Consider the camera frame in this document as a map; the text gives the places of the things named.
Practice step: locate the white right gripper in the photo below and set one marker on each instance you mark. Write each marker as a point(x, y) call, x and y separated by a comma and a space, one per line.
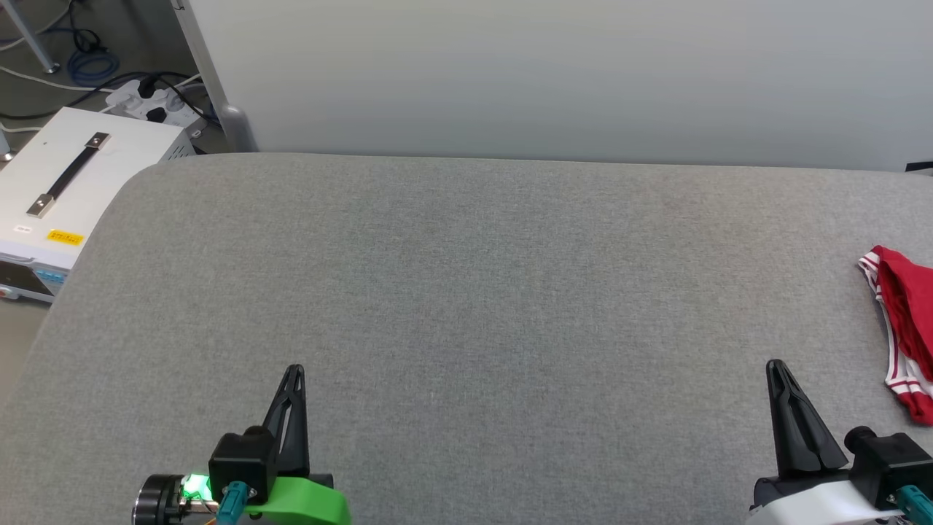
point(809, 503)

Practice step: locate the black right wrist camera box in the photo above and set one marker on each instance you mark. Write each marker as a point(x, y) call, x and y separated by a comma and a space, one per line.
point(889, 459)

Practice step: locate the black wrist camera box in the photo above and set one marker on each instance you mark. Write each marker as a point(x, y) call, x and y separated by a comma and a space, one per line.
point(240, 463)
point(889, 459)

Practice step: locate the white equipment box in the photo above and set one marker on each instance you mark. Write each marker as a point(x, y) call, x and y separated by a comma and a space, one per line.
point(109, 182)

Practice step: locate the grey rounded partition foot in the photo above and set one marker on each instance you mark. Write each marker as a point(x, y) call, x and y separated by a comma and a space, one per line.
point(237, 131)

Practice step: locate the grey metal table leg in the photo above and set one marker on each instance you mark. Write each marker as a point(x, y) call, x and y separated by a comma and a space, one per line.
point(33, 36)

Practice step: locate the red white basketball jersey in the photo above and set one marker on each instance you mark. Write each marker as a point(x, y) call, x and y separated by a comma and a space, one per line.
point(907, 306)

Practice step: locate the pale grey partition panel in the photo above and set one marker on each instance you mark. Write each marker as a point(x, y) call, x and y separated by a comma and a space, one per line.
point(547, 73)

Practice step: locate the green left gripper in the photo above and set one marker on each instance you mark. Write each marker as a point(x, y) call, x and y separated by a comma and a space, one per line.
point(306, 503)

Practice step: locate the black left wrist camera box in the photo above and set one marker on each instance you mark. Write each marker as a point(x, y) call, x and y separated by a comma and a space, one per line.
point(240, 463)

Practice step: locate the white power strip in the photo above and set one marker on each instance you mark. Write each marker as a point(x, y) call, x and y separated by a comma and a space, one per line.
point(157, 106)

